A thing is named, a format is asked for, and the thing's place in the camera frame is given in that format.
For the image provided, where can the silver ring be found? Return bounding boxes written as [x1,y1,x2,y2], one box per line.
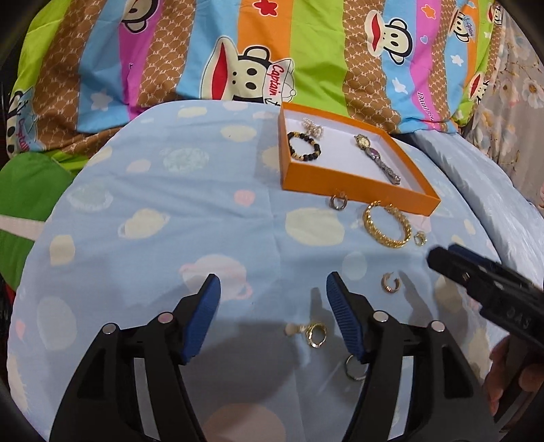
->
[344,354,369,382]

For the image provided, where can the ribbed gold hoop earring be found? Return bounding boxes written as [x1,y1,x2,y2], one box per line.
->
[381,273,401,294]

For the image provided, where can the gold chain bangle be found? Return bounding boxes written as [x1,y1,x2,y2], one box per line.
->
[361,201,412,249]

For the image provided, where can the gold hoop pearl earring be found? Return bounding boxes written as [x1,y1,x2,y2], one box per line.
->
[284,322,327,349]

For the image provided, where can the silver metal wrist watch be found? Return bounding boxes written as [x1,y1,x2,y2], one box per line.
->
[365,147,401,185]

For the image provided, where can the black bead bracelet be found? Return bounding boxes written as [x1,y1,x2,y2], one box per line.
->
[287,131,323,162]

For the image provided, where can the orange jewelry box tray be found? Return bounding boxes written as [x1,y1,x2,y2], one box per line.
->
[278,103,441,216]

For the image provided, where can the person's right hand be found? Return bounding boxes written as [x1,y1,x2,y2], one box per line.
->
[484,334,544,417]

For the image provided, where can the light blue duvet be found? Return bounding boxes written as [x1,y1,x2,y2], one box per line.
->
[408,131,543,287]

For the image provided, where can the small gold stud earring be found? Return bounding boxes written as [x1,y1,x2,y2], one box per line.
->
[414,230,427,247]

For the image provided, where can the grey floral fabric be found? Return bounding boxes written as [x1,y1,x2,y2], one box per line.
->
[464,14,543,211]

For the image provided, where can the small hoop earring by box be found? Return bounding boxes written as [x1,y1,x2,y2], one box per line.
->
[329,193,349,211]

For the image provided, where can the gold wrist watch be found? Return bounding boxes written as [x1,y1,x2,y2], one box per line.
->
[354,134,372,150]

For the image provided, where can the colourful monkey print blanket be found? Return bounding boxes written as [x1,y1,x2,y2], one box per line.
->
[0,0,505,290]

